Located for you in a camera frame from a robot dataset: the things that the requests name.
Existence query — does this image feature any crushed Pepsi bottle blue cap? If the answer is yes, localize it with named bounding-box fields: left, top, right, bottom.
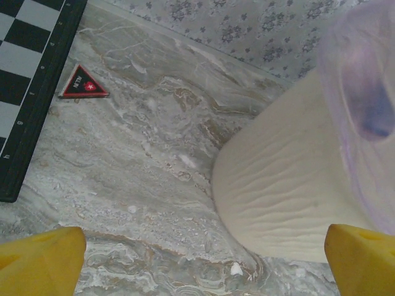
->
left=341, top=46, right=395, bottom=141

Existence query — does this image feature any black white chessboard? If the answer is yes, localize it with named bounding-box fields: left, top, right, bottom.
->
left=0, top=0, right=89, bottom=204

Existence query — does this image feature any red black triangle sticker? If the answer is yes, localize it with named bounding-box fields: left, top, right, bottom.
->
left=57, top=64, right=110, bottom=99

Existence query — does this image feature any cream waste bin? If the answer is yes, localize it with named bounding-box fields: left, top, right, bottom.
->
left=212, top=66, right=395, bottom=265

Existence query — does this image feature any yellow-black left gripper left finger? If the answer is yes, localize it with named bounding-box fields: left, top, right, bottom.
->
left=0, top=226, right=87, bottom=296

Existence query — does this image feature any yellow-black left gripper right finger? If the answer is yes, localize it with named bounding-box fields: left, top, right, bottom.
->
left=323, top=223, right=395, bottom=296

